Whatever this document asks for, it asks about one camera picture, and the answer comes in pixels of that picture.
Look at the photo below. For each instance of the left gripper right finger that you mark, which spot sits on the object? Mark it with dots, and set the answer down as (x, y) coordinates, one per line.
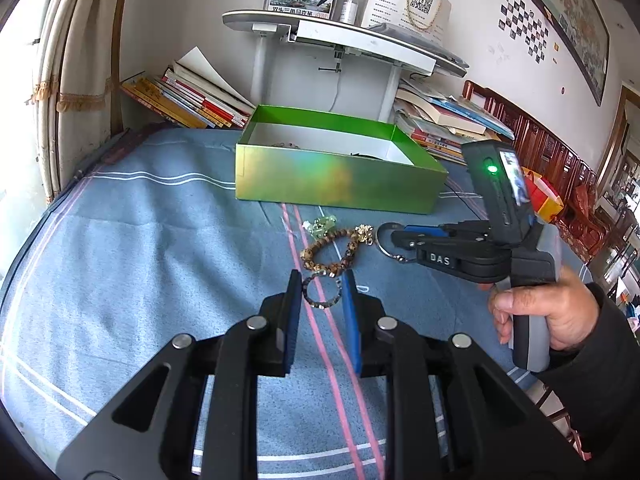
(451, 411)

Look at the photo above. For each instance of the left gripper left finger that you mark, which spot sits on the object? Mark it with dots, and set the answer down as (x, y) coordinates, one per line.
(148, 429)

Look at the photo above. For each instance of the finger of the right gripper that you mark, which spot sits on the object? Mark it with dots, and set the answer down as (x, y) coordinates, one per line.
(451, 230)
(435, 249)

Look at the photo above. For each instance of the silver bangle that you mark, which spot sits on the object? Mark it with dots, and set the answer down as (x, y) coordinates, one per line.
(383, 241)

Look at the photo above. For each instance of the right forearm black sleeve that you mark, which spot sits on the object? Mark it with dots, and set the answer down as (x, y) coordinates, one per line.
(598, 384)

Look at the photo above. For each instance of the person right hand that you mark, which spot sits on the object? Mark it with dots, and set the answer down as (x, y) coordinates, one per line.
(568, 306)

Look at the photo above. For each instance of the red yellow shopping bag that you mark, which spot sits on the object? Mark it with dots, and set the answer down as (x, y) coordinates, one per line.
(546, 202)

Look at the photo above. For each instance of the dark wooden bench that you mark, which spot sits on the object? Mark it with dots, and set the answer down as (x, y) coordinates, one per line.
(542, 151)

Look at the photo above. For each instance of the right stack of books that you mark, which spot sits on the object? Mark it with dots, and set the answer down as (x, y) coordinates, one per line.
(442, 124)

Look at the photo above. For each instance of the stack of books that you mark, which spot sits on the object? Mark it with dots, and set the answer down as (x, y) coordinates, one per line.
(191, 94)
(442, 124)

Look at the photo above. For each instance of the green cardboard box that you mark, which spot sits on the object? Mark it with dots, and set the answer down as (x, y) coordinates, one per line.
(306, 157)

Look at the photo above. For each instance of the blue striped tablecloth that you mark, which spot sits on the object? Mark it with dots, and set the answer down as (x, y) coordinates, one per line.
(157, 244)

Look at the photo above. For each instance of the white desktop shelf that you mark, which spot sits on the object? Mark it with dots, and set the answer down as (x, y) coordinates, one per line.
(342, 39)

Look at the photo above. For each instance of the white spray bottle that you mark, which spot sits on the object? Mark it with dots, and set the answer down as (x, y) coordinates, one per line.
(349, 12)

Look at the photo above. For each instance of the white paper gift bag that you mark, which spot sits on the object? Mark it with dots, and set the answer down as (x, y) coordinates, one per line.
(428, 18)

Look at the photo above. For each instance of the left stack of books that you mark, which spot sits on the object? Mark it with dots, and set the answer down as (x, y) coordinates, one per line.
(191, 94)

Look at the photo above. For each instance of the beige curtain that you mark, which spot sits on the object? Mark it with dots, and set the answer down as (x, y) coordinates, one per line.
(77, 87)

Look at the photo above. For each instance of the gold chain jewelry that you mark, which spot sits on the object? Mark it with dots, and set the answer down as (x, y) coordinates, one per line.
(363, 234)

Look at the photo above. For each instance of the framed wall picture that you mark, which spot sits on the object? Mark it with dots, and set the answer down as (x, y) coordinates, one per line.
(581, 26)

